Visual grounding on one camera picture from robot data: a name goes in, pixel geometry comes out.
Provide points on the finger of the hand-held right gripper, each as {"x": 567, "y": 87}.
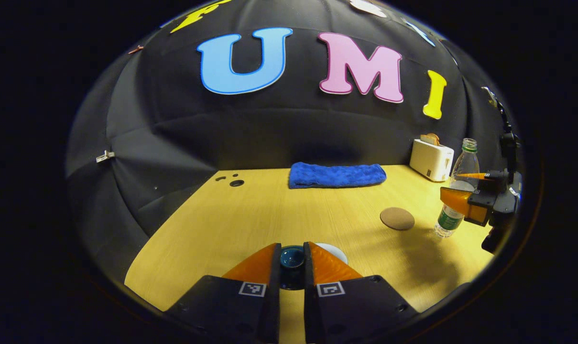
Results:
{"x": 473, "y": 176}
{"x": 463, "y": 203}

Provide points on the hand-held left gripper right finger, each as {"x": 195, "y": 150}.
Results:
{"x": 355, "y": 306}

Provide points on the silver metal clip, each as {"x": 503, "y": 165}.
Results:
{"x": 105, "y": 156}
{"x": 490, "y": 95}

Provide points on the teal teacup lid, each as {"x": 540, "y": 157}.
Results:
{"x": 292, "y": 258}

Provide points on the red metal clip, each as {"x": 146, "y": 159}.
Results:
{"x": 136, "y": 49}

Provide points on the clear plastic water bottle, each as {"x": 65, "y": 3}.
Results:
{"x": 465, "y": 165}

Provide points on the white toaster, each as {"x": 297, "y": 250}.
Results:
{"x": 430, "y": 160}

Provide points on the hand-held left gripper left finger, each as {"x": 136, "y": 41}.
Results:
{"x": 222, "y": 306}

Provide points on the toast slice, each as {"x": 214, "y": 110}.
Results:
{"x": 430, "y": 139}

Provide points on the blue folded towel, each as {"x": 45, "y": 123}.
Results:
{"x": 336, "y": 175}

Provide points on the round brown coaster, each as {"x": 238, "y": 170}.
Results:
{"x": 397, "y": 218}

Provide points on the black backdrop cloth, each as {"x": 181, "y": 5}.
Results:
{"x": 269, "y": 134}

